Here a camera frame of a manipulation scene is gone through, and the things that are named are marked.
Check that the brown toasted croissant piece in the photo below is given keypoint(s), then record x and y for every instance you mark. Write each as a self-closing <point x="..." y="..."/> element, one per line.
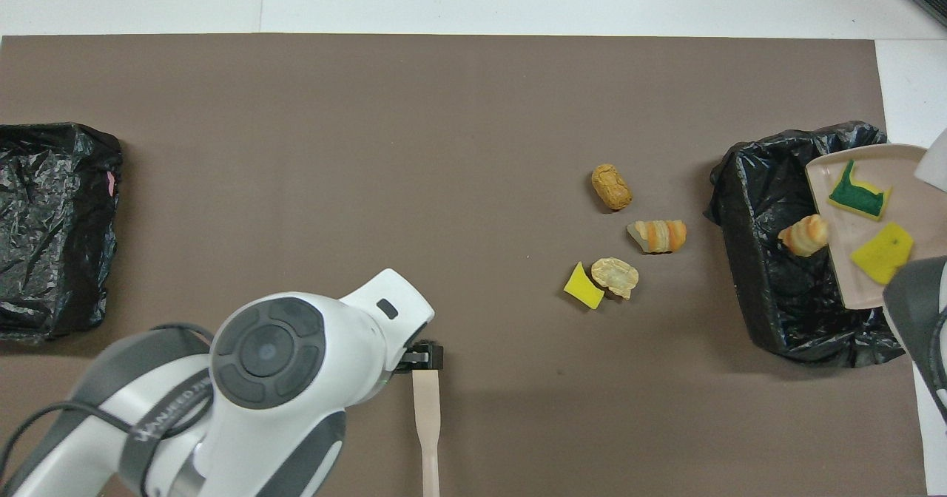
<point x="805" y="236"/>

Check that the beige plastic dustpan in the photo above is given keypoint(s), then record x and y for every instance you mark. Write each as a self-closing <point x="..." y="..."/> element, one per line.
<point x="921" y="205"/>

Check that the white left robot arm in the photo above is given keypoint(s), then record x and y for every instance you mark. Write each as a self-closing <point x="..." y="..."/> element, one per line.
<point x="296" y="408"/>

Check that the black bag lined bin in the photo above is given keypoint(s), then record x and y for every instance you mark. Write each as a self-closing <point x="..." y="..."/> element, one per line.
<point x="755" y="260"/>
<point x="59" y="260"/>

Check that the yellow sponge piece dark spot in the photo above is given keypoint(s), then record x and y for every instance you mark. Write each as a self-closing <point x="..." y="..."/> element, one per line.
<point x="884" y="254"/>

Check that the small yellow sponge wedge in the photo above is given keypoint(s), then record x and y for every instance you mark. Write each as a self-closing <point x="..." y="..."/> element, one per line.
<point x="583" y="288"/>

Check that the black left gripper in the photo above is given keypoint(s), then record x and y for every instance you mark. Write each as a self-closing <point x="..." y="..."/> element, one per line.
<point x="405" y="360"/>

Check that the beige hand brush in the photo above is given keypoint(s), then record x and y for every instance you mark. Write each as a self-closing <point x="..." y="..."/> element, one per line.
<point x="427" y="408"/>

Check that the notched yellow green sponge piece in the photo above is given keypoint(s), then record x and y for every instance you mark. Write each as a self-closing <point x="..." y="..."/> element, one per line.
<point x="858" y="197"/>

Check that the brown table mat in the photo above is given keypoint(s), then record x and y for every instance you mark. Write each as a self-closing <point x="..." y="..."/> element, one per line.
<point x="296" y="149"/>

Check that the orange striped croissant piece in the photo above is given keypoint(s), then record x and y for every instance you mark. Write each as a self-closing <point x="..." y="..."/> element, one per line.
<point x="658" y="236"/>

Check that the pale flaky pastry piece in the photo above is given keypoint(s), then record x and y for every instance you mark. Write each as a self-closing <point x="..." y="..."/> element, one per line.
<point x="616" y="275"/>

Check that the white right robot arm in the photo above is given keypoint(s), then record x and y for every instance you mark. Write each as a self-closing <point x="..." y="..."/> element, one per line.
<point x="921" y="297"/>

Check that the brown peanut shaped bread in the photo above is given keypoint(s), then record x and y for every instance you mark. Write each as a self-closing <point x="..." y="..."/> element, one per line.
<point x="611" y="188"/>

